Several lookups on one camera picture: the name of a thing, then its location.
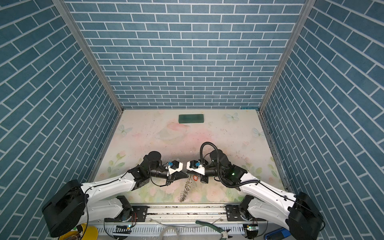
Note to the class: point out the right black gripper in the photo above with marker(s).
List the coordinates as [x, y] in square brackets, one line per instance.
[203, 179]

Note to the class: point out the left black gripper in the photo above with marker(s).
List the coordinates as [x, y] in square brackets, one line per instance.
[180, 175]

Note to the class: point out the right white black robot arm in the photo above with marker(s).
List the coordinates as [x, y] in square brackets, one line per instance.
[295, 212]

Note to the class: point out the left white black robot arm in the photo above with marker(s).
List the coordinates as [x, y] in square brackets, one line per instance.
[76, 203]

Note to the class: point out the clear plastic tube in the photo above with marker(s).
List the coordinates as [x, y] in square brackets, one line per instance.
[169, 229]

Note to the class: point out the dark green sponge block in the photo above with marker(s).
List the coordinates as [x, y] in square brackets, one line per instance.
[191, 119]

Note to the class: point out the blue black device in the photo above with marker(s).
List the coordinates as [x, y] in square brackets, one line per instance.
[278, 234]

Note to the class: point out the yellow tape roll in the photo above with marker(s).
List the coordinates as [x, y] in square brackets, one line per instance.
[81, 232]

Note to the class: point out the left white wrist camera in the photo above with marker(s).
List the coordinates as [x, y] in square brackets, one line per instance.
[174, 167]

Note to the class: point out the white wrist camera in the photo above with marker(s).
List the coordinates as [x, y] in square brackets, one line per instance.
[174, 167]
[196, 167]

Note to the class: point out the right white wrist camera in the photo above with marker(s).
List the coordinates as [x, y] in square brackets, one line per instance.
[196, 167]

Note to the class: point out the aluminium rail frame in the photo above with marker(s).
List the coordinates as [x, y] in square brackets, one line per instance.
[182, 217]

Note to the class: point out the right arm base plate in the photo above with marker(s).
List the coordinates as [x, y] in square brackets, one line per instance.
[234, 214]

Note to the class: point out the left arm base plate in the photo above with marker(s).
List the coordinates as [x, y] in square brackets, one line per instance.
[141, 213]

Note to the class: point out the green handled pliers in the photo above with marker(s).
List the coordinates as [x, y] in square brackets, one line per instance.
[224, 233]

